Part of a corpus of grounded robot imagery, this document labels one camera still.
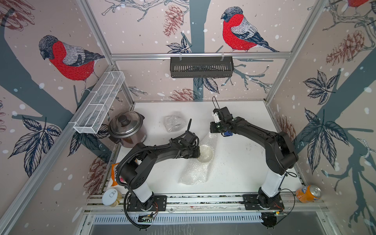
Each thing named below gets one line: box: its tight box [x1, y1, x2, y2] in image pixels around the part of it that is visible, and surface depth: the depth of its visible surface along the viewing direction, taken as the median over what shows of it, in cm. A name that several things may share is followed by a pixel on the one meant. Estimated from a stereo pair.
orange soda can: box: [295, 184, 323, 204], surface depth 70 cm
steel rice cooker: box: [108, 110, 147, 148], surface depth 87 cm
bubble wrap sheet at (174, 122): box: [163, 113, 187, 133], surface depth 100 cm
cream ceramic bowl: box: [197, 144, 214, 163], surface depth 89 cm
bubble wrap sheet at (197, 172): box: [178, 132, 218, 186], surface depth 83 cm
